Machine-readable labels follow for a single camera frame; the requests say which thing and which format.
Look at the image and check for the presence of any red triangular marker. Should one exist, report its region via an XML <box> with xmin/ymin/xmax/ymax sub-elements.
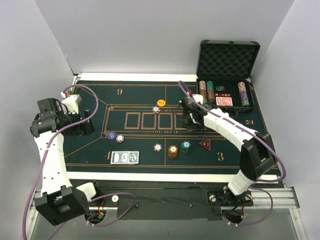
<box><xmin>199</xmin><ymin>139</ymin><xmax>211</xmax><ymax>151</ymax></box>

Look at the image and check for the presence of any red five chip stack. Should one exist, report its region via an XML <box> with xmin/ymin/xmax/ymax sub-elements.
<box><xmin>168</xmin><ymin>145</ymin><xmax>178</xmax><ymax>158</ymax></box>

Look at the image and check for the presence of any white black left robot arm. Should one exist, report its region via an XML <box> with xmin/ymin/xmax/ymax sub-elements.
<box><xmin>30</xmin><ymin>94</ymin><xmax>103</xmax><ymax>226</ymax></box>

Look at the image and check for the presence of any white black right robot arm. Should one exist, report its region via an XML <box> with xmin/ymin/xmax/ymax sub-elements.
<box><xmin>179</xmin><ymin>96</ymin><xmax>278</xmax><ymax>205</ymax></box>

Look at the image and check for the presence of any purple small blind button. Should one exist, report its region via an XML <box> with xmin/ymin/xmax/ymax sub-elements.
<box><xmin>107</xmin><ymin>131</ymin><xmax>117</xmax><ymax>140</ymax></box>

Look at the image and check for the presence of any green brown chip row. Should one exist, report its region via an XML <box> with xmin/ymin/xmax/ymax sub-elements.
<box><xmin>206</xmin><ymin>81</ymin><xmax>215</xmax><ymax>102</ymax></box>

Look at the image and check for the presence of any brown chip row in case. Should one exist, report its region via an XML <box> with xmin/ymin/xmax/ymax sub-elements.
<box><xmin>199</xmin><ymin>80</ymin><xmax>207</xmax><ymax>102</ymax></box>

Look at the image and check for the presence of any red card deck in case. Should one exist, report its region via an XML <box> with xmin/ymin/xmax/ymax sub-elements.
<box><xmin>216</xmin><ymin>97</ymin><xmax>233</xmax><ymax>107</ymax></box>

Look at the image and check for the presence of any green chip stack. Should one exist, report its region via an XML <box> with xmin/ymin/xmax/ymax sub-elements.
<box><xmin>180</xmin><ymin>140</ymin><xmax>191</xmax><ymax>153</ymax></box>

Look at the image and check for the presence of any yellow round dealer button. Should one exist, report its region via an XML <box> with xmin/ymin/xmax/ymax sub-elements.
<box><xmin>157</xmin><ymin>99</ymin><xmax>166</xmax><ymax>107</ymax></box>

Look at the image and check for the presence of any blue playing card box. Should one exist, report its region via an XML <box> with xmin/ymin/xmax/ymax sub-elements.
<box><xmin>110</xmin><ymin>151</ymin><xmax>140</xmax><ymax>165</ymax></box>

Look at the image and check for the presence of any dark green poker mat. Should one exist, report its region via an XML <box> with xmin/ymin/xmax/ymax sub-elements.
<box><xmin>63</xmin><ymin>79</ymin><xmax>279</xmax><ymax>176</ymax></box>

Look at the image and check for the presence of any purple brown chip row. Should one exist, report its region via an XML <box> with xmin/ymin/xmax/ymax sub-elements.
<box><xmin>238</xmin><ymin>82</ymin><xmax>250</xmax><ymax>107</ymax></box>

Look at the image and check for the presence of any black poker chip case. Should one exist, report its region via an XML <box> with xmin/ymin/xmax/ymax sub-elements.
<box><xmin>196</xmin><ymin>40</ymin><xmax>260</xmax><ymax>117</ymax></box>

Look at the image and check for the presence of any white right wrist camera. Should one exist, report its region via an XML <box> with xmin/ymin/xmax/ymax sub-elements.
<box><xmin>192</xmin><ymin>94</ymin><xmax>204</xmax><ymax>105</ymax></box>

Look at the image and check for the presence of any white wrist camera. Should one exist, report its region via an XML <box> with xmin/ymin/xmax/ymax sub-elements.
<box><xmin>192</xmin><ymin>94</ymin><xmax>204</xmax><ymax>105</ymax></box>
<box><xmin>61</xmin><ymin>94</ymin><xmax>82</xmax><ymax>115</ymax></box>

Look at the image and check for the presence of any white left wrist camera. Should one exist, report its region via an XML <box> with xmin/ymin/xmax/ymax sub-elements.
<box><xmin>61</xmin><ymin>94</ymin><xmax>82</xmax><ymax>115</ymax></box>

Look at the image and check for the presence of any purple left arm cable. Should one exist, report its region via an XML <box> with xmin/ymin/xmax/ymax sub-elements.
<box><xmin>21</xmin><ymin>84</ymin><xmax>137</xmax><ymax>240</ymax></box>

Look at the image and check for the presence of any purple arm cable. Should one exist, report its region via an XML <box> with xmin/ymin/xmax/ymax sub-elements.
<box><xmin>177</xmin><ymin>80</ymin><xmax>287</xmax><ymax>227</ymax></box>
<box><xmin>21</xmin><ymin>84</ymin><xmax>137</xmax><ymax>240</ymax></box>

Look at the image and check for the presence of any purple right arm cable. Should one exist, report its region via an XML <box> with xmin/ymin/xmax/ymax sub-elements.
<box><xmin>177</xmin><ymin>80</ymin><xmax>287</xmax><ymax>227</ymax></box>

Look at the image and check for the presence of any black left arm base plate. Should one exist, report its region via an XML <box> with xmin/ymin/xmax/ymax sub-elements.
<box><xmin>88</xmin><ymin>187</ymin><xmax>119</xmax><ymax>207</ymax></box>

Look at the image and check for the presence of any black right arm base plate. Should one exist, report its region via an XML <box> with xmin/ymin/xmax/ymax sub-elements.
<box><xmin>206</xmin><ymin>189</ymin><xmax>254</xmax><ymax>207</ymax></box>

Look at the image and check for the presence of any aluminium mounting rail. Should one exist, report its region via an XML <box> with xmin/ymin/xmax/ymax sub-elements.
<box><xmin>34</xmin><ymin>186</ymin><xmax>299</xmax><ymax>216</ymax></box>

